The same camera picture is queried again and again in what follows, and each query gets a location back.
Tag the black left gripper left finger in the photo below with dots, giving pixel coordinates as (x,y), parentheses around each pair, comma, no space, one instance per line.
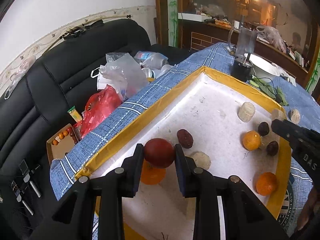
(132,172)

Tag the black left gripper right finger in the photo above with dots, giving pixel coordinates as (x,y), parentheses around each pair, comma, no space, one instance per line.
(184,169)

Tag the beige round pastry cake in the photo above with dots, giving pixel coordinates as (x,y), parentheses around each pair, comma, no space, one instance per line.
(202,160)

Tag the orange mandarin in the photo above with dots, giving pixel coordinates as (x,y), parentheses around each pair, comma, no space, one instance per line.
(266,184)
(151,175)
(251,140)

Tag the dark red apple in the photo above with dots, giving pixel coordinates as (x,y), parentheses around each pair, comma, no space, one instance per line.
(159,152)

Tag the dark red date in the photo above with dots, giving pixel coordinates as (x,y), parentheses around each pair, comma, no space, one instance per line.
(185,139)

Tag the beige pastry on cloth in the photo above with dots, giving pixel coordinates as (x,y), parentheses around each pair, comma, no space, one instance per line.
(294,116)

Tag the dark purple plum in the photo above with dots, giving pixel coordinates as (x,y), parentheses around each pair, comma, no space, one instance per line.
(263,129)

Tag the white foam tray yellow rim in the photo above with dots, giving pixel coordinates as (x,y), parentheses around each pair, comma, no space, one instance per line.
(206,104)

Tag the green leafy vegetable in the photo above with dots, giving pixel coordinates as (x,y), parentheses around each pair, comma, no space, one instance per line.
(269,89)

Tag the pale round pastry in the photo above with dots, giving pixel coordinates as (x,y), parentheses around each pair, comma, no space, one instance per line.
(246,112)

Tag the red plastic bag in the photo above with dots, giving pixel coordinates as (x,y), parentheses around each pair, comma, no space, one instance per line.
(98,108)

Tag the small cardboard box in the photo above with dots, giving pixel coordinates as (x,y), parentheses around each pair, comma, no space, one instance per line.
(61,143)

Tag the green yellow snack packet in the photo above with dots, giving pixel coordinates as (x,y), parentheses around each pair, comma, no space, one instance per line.
(75,114)

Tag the white enamel bowl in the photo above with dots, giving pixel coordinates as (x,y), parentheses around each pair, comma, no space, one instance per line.
(262,69)

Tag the small black box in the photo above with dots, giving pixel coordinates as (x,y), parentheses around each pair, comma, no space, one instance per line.
(241,71)

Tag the clear plastic bag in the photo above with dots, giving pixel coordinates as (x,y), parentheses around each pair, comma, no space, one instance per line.
(121,72)

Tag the pink white plastic bag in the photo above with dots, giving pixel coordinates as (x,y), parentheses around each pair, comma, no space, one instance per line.
(272,36)

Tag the black leather sofa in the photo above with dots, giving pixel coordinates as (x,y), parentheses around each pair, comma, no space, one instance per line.
(38,107)

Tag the clear glass pitcher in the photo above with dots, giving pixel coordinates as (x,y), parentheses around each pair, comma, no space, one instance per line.
(245,44)

